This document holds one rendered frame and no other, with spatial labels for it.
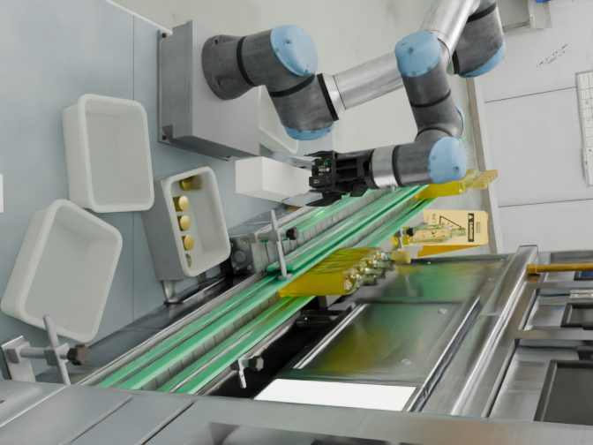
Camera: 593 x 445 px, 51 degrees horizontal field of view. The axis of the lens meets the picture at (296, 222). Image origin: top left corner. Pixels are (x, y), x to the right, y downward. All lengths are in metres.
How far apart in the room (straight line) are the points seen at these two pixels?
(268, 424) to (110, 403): 0.16
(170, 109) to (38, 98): 0.32
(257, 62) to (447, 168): 0.54
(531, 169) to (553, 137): 0.41
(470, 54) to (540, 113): 5.81
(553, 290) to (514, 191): 5.71
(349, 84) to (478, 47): 0.29
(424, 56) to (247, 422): 0.76
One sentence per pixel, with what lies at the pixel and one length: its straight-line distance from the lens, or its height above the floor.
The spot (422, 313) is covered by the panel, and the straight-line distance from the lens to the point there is 1.59.
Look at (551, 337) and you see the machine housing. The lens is 1.45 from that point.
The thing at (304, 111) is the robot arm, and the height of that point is 1.05.
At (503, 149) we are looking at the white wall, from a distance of 7.37.
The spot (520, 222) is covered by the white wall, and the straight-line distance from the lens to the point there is 7.50.
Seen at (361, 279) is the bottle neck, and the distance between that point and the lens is 1.48.
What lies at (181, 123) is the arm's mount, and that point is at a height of 0.82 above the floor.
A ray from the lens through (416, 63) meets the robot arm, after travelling 1.08.
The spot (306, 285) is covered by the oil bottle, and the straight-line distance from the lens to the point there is 1.54.
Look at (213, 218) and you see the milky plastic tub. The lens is 1.48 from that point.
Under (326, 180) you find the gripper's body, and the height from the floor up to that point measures 1.21.
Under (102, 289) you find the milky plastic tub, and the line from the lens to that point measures 1.22.
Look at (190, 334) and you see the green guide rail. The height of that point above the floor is 0.91.
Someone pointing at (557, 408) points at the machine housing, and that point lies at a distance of 1.23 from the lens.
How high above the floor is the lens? 1.72
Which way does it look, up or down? 30 degrees down
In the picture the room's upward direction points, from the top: 85 degrees clockwise
